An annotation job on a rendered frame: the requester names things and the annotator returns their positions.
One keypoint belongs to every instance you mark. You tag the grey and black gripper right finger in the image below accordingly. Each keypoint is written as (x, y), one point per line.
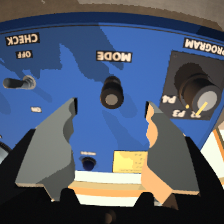
(177, 173)

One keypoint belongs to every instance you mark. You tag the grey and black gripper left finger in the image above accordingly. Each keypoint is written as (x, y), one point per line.
(40, 165)

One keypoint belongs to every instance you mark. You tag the blue control panel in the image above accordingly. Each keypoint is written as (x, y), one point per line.
(177, 65)

